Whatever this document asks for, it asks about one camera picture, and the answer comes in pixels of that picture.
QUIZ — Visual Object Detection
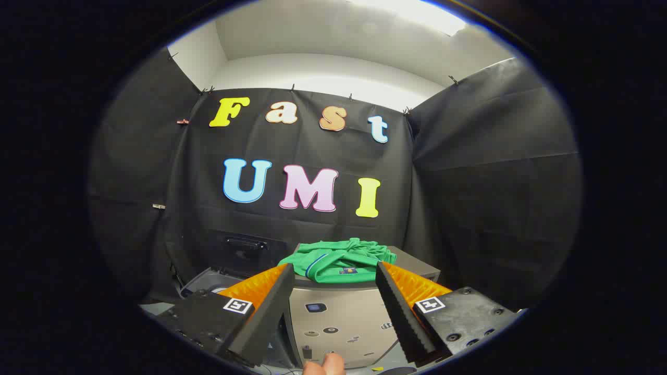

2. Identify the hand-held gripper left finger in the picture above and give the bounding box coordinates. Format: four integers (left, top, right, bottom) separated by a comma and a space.
154, 263, 296, 368

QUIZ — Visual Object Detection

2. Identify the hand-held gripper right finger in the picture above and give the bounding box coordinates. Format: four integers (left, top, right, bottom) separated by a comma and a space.
375, 261, 522, 365

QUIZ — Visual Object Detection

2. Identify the grey top-loading washing machine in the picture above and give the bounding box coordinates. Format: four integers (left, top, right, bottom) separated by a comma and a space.
180, 232, 301, 366

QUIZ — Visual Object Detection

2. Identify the green polo shirt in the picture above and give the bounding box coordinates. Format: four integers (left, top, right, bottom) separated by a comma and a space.
278, 238, 398, 283

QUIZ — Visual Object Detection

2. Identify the black backdrop cloth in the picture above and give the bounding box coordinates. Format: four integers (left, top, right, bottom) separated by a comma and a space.
89, 47, 582, 313

